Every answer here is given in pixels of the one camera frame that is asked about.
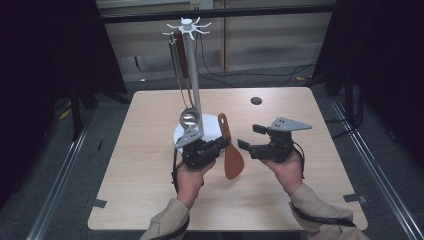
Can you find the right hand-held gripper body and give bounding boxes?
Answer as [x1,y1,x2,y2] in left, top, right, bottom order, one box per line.
[249,116,313,164]

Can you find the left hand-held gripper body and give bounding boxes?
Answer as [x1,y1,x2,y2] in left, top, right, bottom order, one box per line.
[174,125,221,169]

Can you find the orange rice paddle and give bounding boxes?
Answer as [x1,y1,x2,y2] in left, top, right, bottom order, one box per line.
[217,112,245,180]

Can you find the steel ladle with wooden handle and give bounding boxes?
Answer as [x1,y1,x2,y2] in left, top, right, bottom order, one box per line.
[173,29,202,129]

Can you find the white utensil stand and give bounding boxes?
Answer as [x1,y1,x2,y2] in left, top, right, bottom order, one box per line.
[162,17,231,154]

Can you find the steel spatula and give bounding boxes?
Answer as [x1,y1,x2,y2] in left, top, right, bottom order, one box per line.
[163,32,197,111]

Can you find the person's right hand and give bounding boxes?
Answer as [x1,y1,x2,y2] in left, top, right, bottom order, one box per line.
[261,148,305,198]

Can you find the person's left hand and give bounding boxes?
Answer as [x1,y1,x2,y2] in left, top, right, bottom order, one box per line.
[175,159,217,210]

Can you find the grey tape piece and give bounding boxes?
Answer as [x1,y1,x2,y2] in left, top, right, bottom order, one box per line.
[84,198,108,209]
[343,193,368,204]

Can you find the black horizontal bar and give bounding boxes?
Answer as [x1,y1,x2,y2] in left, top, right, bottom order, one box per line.
[99,4,336,24]

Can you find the black metal stand leg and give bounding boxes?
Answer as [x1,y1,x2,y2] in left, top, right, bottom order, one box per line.
[68,83,83,141]

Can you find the black curtain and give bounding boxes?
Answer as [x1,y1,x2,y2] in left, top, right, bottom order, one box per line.
[313,0,424,168]
[0,0,128,208]

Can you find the black floor cable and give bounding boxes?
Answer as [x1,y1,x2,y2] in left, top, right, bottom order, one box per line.
[194,33,318,88]

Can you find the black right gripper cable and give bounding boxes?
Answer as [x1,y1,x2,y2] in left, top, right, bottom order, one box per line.
[289,141,358,228]

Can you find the aluminium floor rail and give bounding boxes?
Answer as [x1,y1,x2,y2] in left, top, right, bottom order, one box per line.
[329,96,424,240]
[26,113,94,240]

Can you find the white wall socket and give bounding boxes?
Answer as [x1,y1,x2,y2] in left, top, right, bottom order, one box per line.
[189,0,214,10]

